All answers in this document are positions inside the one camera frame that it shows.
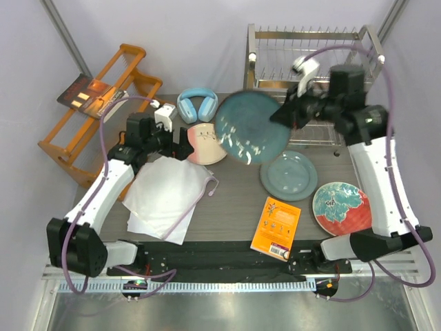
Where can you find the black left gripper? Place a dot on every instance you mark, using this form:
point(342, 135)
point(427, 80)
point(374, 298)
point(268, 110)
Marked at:
point(180, 150)

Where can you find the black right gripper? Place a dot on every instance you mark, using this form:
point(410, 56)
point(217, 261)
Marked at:
point(291, 113)

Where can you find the dark teal floral plate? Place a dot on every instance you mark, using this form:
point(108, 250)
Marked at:
point(243, 128)

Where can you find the light teal plate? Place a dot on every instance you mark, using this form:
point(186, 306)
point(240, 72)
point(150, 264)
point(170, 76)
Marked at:
point(290, 177)

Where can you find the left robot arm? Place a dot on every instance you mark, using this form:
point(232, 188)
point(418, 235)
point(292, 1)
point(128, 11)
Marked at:
point(74, 243)

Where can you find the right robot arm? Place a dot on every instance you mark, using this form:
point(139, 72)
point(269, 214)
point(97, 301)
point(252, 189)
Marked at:
point(368, 136)

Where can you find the stainless steel dish rack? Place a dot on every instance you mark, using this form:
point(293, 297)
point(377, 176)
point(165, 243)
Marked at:
point(270, 55)

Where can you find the orange wooden rack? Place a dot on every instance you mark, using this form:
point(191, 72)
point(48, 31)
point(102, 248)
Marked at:
point(122, 70)

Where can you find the pink and cream plate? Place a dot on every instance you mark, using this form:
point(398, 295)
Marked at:
point(207, 150)

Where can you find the light blue headphones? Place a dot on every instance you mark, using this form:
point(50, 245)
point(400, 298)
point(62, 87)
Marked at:
point(197, 104)

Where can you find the clear zip pouch purple trim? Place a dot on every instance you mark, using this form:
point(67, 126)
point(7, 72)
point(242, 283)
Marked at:
point(163, 197)

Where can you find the dark paperback book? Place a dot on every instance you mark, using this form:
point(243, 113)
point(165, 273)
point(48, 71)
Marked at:
point(90, 96)

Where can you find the red and teal plate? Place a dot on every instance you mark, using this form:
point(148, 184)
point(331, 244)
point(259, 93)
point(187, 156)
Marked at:
point(341, 208)

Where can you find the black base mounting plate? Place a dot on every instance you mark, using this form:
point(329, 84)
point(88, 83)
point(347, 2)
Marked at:
point(215, 263)

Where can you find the orange paperback book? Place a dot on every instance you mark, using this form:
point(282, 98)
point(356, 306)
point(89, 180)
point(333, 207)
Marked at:
point(276, 229)

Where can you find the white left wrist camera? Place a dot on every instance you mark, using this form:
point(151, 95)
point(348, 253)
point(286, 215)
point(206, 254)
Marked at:
point(163, 115)

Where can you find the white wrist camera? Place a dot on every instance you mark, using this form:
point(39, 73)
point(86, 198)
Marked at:
point(163, 115)
point(307, 69)

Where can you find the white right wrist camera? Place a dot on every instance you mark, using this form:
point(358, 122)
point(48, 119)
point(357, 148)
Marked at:
point(307, 69)

